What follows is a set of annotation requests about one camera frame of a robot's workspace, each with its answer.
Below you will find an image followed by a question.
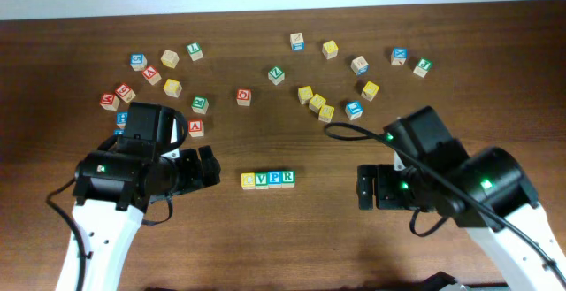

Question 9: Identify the yellow C block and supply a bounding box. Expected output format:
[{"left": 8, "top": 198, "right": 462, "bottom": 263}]
[{"left": 241, "top": 172, "right": 256, "bottom": 190}]

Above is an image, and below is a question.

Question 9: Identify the green V block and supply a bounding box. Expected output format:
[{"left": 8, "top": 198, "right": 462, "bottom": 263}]
[{"left": 255, "top": 172, "right": 269, "bottom": 189}]

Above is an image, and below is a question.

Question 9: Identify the blue P block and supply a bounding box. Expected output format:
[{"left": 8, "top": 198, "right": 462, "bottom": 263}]
[{"left": 267, "top": 171, "right": 282, "bottom": 188}]

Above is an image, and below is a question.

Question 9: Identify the green r block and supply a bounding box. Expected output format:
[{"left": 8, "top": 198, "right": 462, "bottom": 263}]
[
  {"left": 281, "top": 171, "right": 296, "bottom": 188},
  {"left": 191, "top": 96, "right": 209, "bottom": 114}
]

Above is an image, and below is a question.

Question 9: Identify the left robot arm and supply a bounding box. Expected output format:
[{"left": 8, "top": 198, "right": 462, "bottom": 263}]
[{"left": 46, "top": 102, "right": 221, "bottom": 290}]

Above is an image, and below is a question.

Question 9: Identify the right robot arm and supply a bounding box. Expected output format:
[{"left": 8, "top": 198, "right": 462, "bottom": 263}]
[{"left": 356, "top": 106, "right": 565, "bottom": 290}]

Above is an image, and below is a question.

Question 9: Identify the red A block lower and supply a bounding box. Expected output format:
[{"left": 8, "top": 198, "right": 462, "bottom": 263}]
[{"left": 188, "top": 119, "right": 204, "bottom": 137}]

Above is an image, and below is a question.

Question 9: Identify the red a block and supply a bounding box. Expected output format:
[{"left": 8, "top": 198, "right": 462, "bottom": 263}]
[
  {"left": 141, "top": 65, "right": 162, "bottom": 86},
  {"left": 188, "top": 119, "right": 204, "bottom": 137}
]

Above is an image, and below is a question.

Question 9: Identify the blue E block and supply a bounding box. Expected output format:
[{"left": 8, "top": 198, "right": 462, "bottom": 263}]
[{"left": 345, "top": 101, "right": 363, "bottom": 120}]

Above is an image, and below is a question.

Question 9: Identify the yellow block cluster lower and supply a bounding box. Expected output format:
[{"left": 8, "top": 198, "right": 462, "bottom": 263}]
[{"left": 318, "top": 104, "right": 334, "bottom": 123}]

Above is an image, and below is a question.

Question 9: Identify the yellow block cluster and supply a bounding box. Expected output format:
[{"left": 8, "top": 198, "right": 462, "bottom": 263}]
[
  {"left": 318, "top": 104, "right": 334, "bottom": 123},
  {"left": 309, "top": 94, "right": 326, "bottom": 114},
  {"left": 297, "top": 86, "right": 314, "bottom": 105}
]

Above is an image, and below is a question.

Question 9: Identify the red O block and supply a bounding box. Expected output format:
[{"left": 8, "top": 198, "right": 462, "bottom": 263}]
[{"left": 236, "top": 88, "right": 251, "bottom": 106}]

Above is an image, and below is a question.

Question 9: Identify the yellow block right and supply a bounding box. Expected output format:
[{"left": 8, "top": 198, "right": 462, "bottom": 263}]
[{"left": 361, "top": 81, "right": 379, "bottom": 102}]

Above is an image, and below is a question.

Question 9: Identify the yellow block cluster middle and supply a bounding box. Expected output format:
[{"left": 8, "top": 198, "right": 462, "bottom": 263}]
[{"left": 309, "top": 94, "right": 326, "bottom": 114}]

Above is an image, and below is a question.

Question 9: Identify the blue H block upper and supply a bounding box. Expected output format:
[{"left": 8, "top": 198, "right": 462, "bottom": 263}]
[{"left": 116, "top": 111, "right": 127, "bottom": 129}]

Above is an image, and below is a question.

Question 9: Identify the yellow block upper left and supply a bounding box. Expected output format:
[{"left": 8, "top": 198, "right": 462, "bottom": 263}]
[{"left": 164, "top": 79, "right": 182, "bottom": 98}]

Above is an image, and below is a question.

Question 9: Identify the yellow block cluster left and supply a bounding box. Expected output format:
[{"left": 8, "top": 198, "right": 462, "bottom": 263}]
[{"left": 297, "top": 86, "right": 314, "bottom": 105}]

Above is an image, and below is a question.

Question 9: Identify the wood block blue side right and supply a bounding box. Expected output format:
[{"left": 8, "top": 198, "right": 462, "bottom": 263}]
[{"left": 350, "top": 56, "right": 369, "bottom": 75}]

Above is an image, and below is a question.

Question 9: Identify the wood block blue side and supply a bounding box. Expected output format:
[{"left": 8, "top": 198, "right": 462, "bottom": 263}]
[
  {"left": 290, "top": 33, "right": 305, "bottom": 51},
  {"left": 350, "top": 56, "right": 369, "bottom": 75}
]

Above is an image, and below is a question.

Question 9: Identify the red 9 block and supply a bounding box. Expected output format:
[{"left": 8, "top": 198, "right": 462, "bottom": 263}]
[{"left": 115, "top": 83, "right": 136, "bottom": 103}]

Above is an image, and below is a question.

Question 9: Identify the red A block upper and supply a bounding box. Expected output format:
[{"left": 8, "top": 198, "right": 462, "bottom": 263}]
[{"left": 141, "top": 65, "right": 162, "bottom": 86}]

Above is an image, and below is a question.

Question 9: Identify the red M block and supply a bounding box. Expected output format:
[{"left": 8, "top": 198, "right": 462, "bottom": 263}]
[{"left": 99, "top": 93, "right": 120, "bottom": 111}]

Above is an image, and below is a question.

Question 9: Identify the green Z block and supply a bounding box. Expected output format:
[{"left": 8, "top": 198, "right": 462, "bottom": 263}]
[{"left": 268, "top": 66, "right": 285, "bottom": 85}]

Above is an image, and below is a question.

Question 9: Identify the plain wood yellow-side block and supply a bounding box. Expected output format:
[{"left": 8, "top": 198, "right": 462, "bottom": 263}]
[{"left": 161, "top": 50, "right": 180, "bottom": 69}]

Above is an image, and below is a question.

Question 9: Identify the green L block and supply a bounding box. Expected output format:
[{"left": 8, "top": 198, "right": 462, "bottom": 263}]
[{"left": 187, "top": 42, "right": 203, "bottom": 61}]

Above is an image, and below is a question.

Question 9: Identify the green J block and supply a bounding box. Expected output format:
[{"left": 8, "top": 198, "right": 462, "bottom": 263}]
[{"left": 413, "top": 57, "right": 433, "bottom": 78}]

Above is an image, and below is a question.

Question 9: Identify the blue X block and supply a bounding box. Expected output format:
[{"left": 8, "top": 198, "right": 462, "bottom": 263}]
[{"left": 390, "top": 47, "right": 408, "bottom": 65}]

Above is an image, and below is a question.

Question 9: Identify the blue number 5 block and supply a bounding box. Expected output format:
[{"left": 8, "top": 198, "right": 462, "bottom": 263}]
[{"left": 130, "top": 53, "right": 148, "bottom": 72}]

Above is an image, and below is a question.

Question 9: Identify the yellow block top centre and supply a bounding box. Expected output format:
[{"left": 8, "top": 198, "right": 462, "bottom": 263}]
[{"left": 322, "top": 40, "right": 339, "bottom": 59}]

